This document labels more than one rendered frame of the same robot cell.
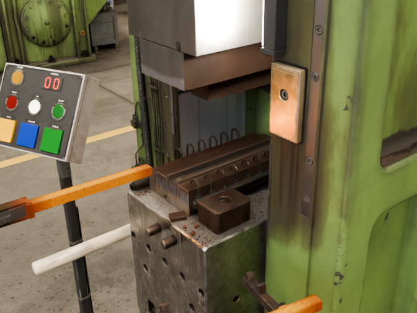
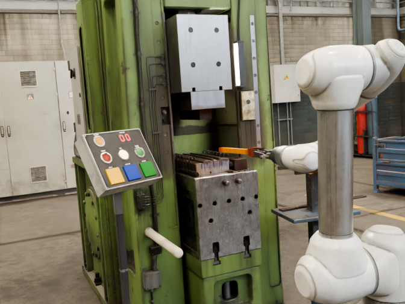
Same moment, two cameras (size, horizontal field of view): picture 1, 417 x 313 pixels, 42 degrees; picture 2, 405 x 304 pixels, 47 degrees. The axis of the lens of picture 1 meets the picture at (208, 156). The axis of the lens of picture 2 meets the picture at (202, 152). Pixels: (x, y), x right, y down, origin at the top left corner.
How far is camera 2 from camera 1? 273 cm
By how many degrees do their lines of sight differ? 75
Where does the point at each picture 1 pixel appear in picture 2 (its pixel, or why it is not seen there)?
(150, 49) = (200, 95)
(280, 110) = (247, 108)
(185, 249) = (245, 180)
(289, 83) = (250, 96)
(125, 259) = not seen: outside the picture
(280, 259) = not seen: hidden behind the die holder
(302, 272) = (261, 177)
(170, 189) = (214, 165)
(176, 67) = (219, 98)
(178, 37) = (220, 84)
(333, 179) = (267, 128)
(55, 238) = not seen: outside the picture
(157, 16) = (206, 78)
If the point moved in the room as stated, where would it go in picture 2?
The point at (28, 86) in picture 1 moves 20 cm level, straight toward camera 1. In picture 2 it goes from (110, 143) to (153, 140)
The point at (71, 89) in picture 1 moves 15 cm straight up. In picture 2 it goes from (137, 137) to (135, 107)
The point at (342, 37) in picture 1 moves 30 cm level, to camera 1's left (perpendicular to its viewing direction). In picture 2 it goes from (263, 76) to (257, 73)
